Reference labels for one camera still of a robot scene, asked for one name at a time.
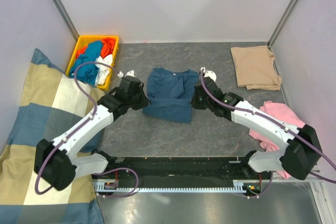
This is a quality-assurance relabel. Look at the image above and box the dark blue t-shirt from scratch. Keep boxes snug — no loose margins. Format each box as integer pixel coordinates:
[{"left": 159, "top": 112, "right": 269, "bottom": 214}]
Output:
[{"left": 142, "top": 68, "right": 198, "bottom": 123}]

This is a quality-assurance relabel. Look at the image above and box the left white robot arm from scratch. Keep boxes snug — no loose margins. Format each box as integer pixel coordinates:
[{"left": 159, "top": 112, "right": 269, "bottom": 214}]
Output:
[{"left": 34, "top": 71, "right": 150, "bottom": 191}]

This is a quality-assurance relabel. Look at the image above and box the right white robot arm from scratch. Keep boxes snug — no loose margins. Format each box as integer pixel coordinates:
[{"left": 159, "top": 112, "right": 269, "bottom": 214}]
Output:
[{"left": 192, "top": 76, "right": 322, "bottom": 180}]

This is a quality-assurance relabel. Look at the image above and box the teal t-shirt in bin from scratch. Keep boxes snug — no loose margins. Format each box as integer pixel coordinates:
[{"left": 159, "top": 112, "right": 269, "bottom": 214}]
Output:
[{"left": 69, "top": 41, "right": 103, "bottom": 84}]

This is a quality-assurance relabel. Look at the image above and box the orange t-shirt in bin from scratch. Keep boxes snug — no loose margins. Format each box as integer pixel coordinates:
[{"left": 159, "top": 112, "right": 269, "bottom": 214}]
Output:
[{"left": 76, "top": 37, "right": 116, "bottom": 59}]

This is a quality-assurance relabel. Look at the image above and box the folded beige t-shirt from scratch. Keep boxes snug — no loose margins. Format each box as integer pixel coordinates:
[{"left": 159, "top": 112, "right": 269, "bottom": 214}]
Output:
[{"left": 230, "top": 46, "right": 281, "bottom": 91}]

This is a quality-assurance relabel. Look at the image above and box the yellow plastic bin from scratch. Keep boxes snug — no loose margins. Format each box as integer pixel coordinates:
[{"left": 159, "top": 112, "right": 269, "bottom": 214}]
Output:
[{"left": 66, "top": 35, "right": 119, "bottom": 91}]

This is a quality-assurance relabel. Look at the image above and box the pink t-shirt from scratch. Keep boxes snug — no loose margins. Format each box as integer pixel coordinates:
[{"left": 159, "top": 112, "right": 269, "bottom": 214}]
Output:
[{"left": 235, "top": 101, "right": 304, "bottom": 178}]

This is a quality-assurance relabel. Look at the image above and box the blue beige checkered pillow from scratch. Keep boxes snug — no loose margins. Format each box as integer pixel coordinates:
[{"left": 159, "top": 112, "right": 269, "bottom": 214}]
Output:
[{"left": 1, "top": 49, "right": 104, "bottom": 223}]

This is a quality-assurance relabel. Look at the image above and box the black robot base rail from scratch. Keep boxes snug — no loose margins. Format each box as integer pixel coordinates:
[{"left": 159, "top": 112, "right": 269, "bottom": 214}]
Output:
[{"left": 104, "top": 157, "right": 271, "bottom": 181}]

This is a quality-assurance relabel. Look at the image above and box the grey slotted cable duct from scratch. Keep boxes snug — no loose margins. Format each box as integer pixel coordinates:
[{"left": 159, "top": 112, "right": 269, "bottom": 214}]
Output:
[{"left": 93, "top": 179, "right": 274, "bottom": 195}]

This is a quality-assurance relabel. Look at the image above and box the left aluminium corner post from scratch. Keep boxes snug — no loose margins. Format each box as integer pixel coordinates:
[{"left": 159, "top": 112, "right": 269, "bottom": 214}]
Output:
[{"left": 52, "top": 0, "right": 79, "bottom": 41}]

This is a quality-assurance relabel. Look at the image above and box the aluminium corner post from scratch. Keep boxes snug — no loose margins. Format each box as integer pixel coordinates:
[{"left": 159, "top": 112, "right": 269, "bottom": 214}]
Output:
[
  {"left": 52, "top": 0, "right": 79, "bottom": 41},
  {"left": 267, "top": 0, "right": 300, "bottom": 49}
]

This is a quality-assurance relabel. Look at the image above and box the right aluminium corner post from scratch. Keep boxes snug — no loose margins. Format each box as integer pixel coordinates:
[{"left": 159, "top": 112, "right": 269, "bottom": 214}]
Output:
[{"left": 267, "top": 0, "right": 300, "bottom": 49}]

